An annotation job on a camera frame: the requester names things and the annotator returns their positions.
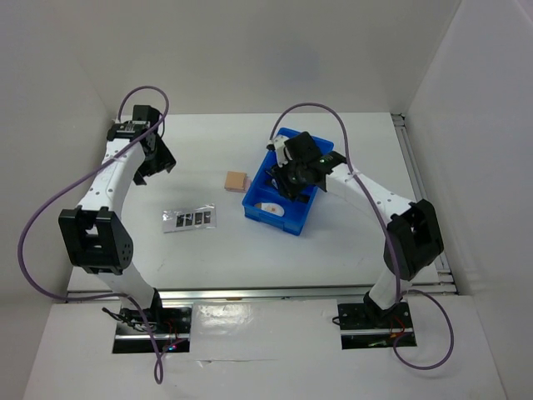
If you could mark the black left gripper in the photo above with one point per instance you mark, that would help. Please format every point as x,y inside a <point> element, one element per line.
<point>164,161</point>

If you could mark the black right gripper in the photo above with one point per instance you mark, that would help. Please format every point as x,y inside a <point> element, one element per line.
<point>284,186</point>

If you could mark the white oval makeup sponge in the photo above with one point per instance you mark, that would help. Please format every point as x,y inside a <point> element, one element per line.
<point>270,207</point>

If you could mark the beige square makeup sponge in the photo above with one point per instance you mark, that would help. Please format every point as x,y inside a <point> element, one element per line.
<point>237,182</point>

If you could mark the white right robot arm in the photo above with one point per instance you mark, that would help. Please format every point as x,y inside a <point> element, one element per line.
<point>412,234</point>

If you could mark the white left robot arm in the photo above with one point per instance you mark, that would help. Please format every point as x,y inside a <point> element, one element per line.
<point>93,233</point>

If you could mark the blue divided plastic bin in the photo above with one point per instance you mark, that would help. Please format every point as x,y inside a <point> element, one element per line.
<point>261,190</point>

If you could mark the hair pin card in plastic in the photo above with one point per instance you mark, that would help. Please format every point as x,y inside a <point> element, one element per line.
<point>188,219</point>

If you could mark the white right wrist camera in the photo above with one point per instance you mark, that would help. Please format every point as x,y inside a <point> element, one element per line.
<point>278,146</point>

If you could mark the front aluminium rail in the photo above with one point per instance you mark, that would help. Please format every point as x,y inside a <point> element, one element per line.
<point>276,293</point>

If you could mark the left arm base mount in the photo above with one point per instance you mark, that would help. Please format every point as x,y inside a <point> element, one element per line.
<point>171,331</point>

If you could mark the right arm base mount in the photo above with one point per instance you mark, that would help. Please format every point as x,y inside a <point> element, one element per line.
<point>358,331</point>

